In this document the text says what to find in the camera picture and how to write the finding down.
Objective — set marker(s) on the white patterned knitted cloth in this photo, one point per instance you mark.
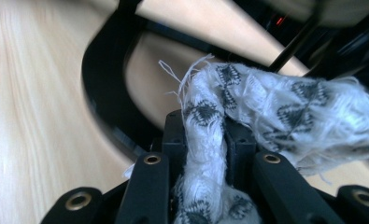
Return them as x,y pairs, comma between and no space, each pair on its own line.
297,109

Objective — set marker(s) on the black wavy tiered tray stand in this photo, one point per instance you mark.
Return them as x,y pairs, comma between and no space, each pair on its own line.
104,77

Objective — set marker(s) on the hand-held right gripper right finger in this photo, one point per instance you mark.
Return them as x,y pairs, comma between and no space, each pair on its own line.
278,189

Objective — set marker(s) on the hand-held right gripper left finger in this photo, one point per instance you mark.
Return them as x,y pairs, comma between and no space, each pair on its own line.
148,189

